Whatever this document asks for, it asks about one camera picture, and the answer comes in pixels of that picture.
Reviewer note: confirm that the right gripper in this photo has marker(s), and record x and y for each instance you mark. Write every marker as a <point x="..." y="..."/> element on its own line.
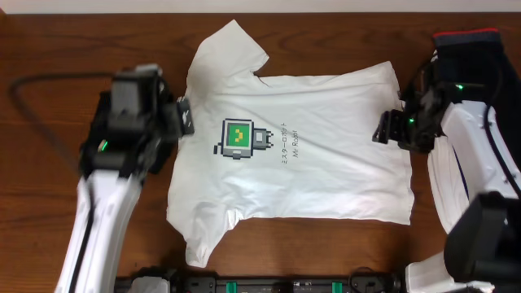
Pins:
<point x="391" y="127"/>

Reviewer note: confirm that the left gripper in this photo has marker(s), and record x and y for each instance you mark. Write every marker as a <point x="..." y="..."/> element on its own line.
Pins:
<point x="184" y="117"/>

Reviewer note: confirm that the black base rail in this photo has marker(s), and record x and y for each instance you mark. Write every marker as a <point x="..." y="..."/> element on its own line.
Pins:
<point x="157" y="279"/>

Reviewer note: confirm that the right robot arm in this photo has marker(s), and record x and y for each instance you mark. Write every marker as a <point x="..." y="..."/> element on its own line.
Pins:
<point x="482" y="250"/>

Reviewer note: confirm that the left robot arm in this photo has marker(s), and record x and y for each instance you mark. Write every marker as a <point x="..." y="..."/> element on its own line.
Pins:
<point x="111" y="181"/>

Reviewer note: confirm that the white garment under pile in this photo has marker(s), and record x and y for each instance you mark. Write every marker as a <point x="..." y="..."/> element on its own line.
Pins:
<point x="447" y="186"/>

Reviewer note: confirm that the white robot-print t-shirt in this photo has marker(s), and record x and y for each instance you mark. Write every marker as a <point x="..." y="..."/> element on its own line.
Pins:
<point x="282" y="146"/>

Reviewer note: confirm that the black garment with red trim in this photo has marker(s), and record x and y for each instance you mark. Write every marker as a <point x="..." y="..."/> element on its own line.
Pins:
<point x="476" y="65"/>

